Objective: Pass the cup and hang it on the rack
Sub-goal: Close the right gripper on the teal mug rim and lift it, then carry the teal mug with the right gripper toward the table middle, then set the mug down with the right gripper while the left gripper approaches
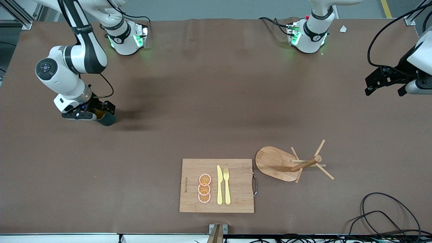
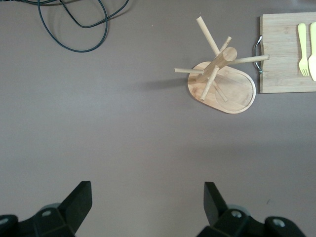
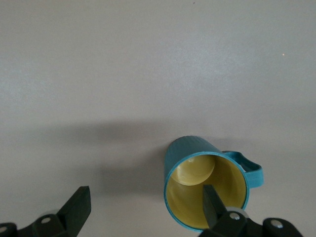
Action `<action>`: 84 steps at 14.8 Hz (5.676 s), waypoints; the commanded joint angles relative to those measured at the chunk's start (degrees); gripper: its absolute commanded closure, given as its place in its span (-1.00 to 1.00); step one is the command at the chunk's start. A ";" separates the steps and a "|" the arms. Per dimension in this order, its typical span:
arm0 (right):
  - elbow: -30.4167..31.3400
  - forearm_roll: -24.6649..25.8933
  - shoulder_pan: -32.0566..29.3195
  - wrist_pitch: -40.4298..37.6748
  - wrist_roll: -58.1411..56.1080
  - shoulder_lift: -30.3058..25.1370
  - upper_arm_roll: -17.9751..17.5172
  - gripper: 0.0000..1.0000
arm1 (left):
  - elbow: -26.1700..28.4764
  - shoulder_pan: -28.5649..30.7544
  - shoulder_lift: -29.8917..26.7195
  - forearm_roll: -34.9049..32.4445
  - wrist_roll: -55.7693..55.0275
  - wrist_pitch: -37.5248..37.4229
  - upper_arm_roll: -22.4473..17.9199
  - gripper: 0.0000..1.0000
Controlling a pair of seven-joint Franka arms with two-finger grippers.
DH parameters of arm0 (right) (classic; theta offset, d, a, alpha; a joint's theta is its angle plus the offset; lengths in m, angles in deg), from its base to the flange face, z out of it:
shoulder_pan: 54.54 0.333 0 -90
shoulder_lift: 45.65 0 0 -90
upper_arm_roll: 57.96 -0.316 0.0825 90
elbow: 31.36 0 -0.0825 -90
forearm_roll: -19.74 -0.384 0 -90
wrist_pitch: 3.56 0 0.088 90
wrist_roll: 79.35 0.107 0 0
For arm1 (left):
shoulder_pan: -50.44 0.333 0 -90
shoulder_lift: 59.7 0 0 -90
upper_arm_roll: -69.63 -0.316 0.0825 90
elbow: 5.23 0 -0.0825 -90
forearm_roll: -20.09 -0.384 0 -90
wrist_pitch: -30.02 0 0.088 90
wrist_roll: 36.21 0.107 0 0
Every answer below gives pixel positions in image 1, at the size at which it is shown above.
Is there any teal cup with yellow inside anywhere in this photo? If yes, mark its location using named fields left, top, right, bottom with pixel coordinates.
left=96, top=110, right=116, bottom=127

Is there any wooden cup rack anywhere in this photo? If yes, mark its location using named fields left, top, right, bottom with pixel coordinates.
left=255, top=139, right=335, bottom=184

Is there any table cover sheet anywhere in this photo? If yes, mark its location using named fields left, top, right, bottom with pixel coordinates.
left=0, top=18, right=432, bottom=235

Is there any white table edge strip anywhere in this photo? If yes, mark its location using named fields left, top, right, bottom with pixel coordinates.
left=0, top=233, right=210, bottom=243

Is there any yellow plastic knife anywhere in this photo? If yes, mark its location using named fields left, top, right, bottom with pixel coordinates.
left=217, top=165, right=223, bottom=205

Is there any yellow plastic fork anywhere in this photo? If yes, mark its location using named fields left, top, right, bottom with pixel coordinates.
left=223, top=168, right=231, bottom=205

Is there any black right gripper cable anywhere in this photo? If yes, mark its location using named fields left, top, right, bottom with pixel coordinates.
left=78, top=73, right=114, bottom=99

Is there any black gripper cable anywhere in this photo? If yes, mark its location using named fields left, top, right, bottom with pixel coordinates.
left=78, top=73, right=114, bottom=99
left=367, top=0, right=432, bottom=68

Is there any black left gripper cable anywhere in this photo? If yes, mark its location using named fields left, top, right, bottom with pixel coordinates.
left=367, top=0, right=432, bottom=68

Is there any aluminium frame profile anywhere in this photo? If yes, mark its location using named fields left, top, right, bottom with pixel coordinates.
left=404, top=0, right=432, bottom=26
left=0, top=0, right=48, bottom=30

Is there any black right arm base cable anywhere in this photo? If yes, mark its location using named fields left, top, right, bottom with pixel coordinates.
left=105, top=0, right=151, bottom=32

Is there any black arm base cable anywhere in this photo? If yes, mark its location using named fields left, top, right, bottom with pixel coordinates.
left=259, top=17, right=293, bottom=36
left=105, top=0, right=151, bottom=32

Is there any black looped floor cable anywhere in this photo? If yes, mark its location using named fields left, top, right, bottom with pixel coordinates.
left=360, top=192, right=422, bottom=243
left=348, top=211, right=405, bottom=243

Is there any black left arm base cable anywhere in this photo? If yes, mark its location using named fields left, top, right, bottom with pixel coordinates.
left=259, top=17, right=293, bottom=36

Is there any wooden cutting board, metal handle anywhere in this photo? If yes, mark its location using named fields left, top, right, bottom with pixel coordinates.
left=179, top=159, right=258, bottom=213

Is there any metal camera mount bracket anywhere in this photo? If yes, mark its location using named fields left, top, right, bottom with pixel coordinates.
left=207, top=224, right=228, bottom=243

